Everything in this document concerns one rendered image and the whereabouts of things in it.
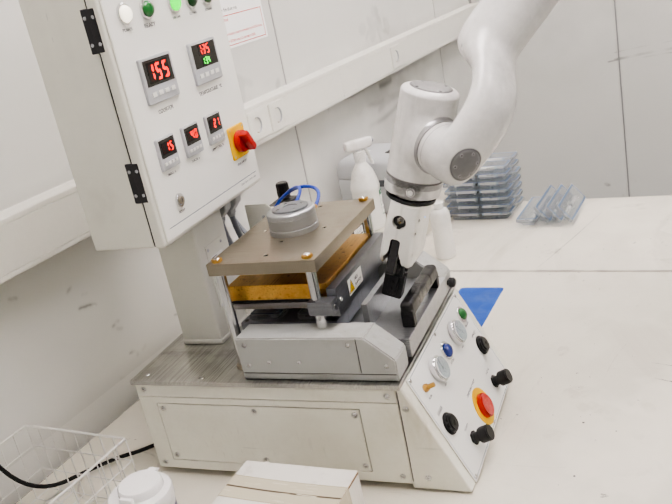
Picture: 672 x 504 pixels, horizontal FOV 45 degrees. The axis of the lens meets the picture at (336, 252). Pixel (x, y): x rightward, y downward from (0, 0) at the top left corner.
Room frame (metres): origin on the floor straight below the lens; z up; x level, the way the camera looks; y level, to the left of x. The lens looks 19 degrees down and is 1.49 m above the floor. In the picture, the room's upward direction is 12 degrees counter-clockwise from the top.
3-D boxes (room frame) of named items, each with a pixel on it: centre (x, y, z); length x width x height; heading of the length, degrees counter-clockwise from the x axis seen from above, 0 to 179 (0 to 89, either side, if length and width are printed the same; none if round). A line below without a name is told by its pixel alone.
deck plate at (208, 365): (1.25, 0.09, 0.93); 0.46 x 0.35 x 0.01; 65
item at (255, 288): (1.24, 0.05, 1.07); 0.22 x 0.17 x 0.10; 155
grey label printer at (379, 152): (2.29, -0.20, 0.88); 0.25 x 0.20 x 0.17; 54
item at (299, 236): (1.27, 0.08, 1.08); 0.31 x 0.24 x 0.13; 155
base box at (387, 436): (1.25, 0.04, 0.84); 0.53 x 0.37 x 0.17; 65
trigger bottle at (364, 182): (2.12, -0.12, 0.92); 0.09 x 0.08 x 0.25; 110
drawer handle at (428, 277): (1.16, -0.12, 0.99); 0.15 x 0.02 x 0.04; 155
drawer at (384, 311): (1.21, 0.01, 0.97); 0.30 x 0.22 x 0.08; 65
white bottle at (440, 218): (1.90, -0.27, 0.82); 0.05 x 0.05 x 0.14
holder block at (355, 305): (1.23, 0.05, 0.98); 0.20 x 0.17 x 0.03; 155
